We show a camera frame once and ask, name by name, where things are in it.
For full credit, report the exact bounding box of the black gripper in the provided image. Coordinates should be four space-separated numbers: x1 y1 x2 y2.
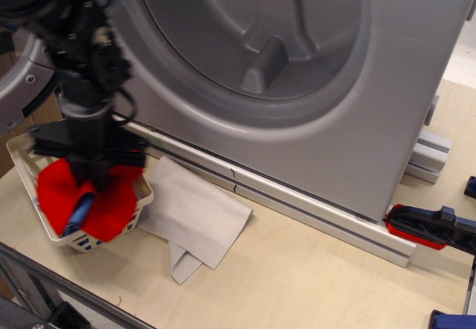
29 117 147 192

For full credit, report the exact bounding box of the red cloth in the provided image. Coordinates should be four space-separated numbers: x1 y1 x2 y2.
36 159 143 242

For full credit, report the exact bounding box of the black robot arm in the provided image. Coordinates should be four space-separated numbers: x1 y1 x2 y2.
1 0 147 191

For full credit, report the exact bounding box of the grey washing machine door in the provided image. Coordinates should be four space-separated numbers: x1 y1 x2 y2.
1 24 60 135

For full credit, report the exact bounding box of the grey toy washing machine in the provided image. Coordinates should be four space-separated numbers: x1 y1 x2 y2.
107 0 474 220

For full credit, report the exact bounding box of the blue cloth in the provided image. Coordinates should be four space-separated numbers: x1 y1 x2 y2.
62 193 95 237

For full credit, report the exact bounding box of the white plastic basket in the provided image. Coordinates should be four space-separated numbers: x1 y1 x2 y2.
7 134 154 253

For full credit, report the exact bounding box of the grey cloth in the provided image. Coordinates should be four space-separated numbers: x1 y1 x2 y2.
138 156 253 284

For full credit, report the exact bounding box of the black and red clamp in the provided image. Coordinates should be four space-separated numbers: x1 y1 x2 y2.
385 204 475 255

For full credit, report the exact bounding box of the blue clamp bottom right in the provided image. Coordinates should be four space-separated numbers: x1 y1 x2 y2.
428 310 476 329

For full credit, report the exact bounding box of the black clamp right edge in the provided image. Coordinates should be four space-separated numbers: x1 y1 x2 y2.
464 176 476 199

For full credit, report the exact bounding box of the metal table frame bar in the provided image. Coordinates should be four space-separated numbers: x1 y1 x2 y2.
1 243 155 328

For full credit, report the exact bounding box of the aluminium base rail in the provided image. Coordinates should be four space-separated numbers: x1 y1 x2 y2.
124 121 417 267

